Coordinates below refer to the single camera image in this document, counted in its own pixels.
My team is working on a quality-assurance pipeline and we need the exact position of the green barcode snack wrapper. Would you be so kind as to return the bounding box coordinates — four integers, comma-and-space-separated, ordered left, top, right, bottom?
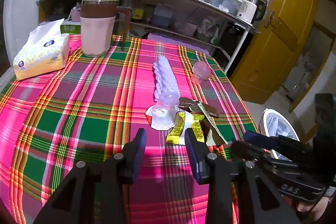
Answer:
200, 105, 228, 146

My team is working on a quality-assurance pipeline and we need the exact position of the yellow snack wrapper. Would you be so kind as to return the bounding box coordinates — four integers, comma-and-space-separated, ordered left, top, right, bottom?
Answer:
166, 111, 205, 145

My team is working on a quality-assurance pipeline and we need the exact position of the white trash bin with liner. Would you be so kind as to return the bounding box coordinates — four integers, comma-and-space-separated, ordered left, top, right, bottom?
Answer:
257, 107, 301, 160

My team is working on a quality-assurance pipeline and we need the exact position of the white metal kitchen shelf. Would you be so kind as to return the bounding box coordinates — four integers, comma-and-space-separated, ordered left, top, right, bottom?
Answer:
96, 0, 261, 75

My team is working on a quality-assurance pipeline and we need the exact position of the person's right hand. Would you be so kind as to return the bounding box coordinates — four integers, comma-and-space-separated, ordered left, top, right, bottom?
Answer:
284, 197, 333, 223

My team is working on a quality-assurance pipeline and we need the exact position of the dark brown flat wrapper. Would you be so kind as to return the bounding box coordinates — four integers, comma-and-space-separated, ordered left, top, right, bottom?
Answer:
179, 97, 219, 118

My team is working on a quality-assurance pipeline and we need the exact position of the yellow wooden door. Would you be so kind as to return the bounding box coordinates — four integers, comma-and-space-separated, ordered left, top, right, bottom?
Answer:
230, 0, 318, 104

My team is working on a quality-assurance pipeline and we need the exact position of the pink clear plastic cup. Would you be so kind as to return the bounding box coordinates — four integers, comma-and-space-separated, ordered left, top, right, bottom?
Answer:
190, 61, 212, 85

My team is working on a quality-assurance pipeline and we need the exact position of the plaid pink green tablecloth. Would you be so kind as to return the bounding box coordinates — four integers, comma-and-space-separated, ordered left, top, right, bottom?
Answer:
1, 35, 257, 223

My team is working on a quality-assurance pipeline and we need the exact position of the pink lidded storage box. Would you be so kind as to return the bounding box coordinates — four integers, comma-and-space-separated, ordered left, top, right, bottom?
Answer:
147, 34, 210, 56

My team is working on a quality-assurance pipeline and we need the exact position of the white electric kettle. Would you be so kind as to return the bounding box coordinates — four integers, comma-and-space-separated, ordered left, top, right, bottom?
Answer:
236, 0, 266, 24

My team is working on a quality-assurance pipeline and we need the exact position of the tissue pack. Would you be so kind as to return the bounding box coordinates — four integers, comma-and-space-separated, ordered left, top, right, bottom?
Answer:
13, 19, 70, 81

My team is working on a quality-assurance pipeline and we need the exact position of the clear plastic storage container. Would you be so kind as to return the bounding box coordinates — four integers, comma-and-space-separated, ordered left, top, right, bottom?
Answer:
210, 0, 242, 15

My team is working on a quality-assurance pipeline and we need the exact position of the pink brown lidded pitcher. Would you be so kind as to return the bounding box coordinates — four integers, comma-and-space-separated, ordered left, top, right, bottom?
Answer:
80, 0, 132, 57

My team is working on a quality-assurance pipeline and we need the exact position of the blue jug on shelf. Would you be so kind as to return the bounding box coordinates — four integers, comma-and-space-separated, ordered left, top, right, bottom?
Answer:
152, 3, 174, 28

